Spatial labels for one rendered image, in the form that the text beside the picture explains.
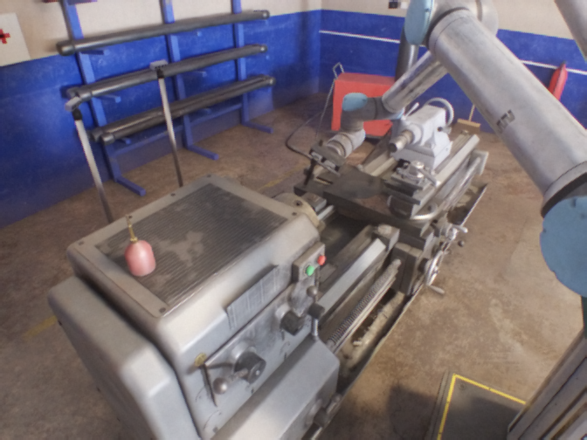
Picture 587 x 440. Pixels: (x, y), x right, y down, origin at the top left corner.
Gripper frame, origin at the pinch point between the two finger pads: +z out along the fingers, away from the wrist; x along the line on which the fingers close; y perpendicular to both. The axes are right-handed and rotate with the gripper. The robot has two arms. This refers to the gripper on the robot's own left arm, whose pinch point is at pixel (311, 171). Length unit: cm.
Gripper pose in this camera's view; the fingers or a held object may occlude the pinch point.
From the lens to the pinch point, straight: 129.7
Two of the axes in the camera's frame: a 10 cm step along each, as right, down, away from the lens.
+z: -5.6, 5.4, -6.3
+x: 8.0, 5.6, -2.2
